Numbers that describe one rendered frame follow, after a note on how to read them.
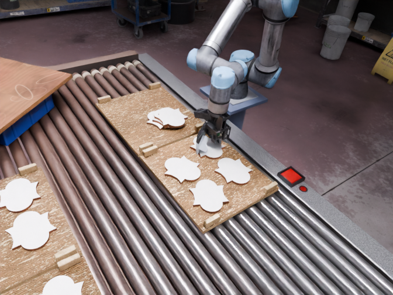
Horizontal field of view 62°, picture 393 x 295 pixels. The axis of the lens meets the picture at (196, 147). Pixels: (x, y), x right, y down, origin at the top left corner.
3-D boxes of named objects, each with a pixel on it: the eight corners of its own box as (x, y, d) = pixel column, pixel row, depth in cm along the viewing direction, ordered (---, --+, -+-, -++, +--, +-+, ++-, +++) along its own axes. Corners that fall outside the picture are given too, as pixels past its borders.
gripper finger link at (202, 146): (199, 161, 126) (210, 141, 122) (190, 151, 129) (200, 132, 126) (204, 161, 128) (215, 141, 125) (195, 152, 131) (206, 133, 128)
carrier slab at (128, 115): (160, 88, 170) (160, 85, 169) (209, 130, 146) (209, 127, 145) (95, 106, 153) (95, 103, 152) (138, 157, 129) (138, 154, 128)
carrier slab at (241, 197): (210, 131, 145) (210, 128, 144) (278, 190, 121) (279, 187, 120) (139, 158, 128) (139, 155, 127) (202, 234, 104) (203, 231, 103)
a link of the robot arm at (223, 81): (240, 69, 111) (230, 79, 105) (234, 96, 118) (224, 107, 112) (219, 61, 113) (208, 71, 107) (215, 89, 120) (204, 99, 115)
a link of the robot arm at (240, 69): (224, 52, 123) (210, 62, 115) (251, 62, 119) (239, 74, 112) (220, 71, 128) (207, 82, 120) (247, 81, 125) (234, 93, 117)
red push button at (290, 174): (289, 170, 131) (290, 168, 130) (301, 179, 127) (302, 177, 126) (279, 175, 128) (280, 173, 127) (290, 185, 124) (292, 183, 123)
